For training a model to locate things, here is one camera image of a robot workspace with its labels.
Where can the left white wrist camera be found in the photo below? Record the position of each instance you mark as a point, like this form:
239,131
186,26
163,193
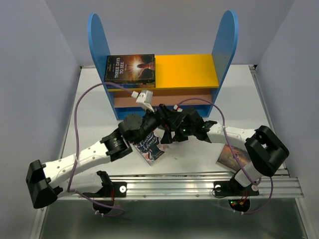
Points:
144,99

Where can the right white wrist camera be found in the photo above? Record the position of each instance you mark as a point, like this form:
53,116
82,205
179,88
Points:
177,108

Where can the aluminium mounting rail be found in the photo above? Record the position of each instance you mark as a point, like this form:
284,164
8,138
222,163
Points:
199,186

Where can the Tale of Two Cities book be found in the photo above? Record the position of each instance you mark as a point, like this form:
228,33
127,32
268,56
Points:
227,160

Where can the Animal Farm book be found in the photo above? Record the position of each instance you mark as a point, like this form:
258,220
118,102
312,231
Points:
130,86

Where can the brown Edward Tulane book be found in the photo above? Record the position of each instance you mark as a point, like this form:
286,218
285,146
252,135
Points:
118,84

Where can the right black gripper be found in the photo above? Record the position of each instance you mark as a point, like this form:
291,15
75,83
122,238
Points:
166,138

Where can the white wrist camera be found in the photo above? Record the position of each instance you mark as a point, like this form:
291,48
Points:
177,108
144,99

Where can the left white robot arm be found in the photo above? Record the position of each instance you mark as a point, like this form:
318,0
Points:
50,180

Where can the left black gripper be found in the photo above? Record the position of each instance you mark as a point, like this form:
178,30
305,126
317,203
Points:
170,118

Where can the blue yellow wooden bookshelf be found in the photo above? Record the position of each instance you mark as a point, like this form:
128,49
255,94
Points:
194,80

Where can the Three Days to See book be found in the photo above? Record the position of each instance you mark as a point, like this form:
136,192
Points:
131,69

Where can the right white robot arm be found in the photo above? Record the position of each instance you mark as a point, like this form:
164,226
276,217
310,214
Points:
265,149

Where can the Little Women book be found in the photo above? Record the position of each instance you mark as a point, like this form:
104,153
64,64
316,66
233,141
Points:
151,149

